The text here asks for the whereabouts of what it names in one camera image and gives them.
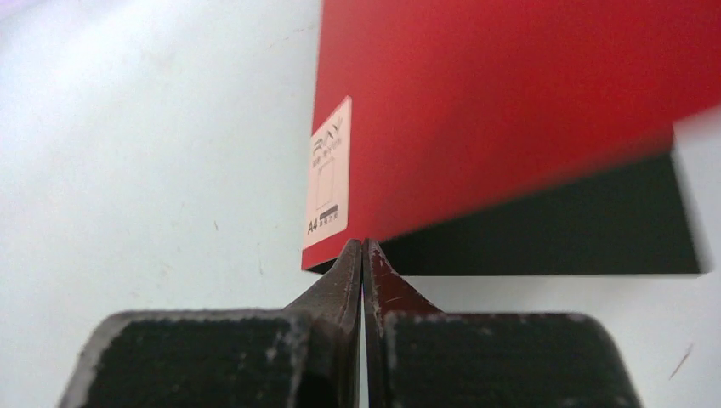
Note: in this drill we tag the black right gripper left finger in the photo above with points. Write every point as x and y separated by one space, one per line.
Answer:
303 355

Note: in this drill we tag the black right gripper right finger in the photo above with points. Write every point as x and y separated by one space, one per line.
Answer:
421 356

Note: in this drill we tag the red and black folder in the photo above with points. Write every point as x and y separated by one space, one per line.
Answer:
517 137

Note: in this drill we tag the white product label sticker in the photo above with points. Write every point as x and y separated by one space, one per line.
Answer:
327 205

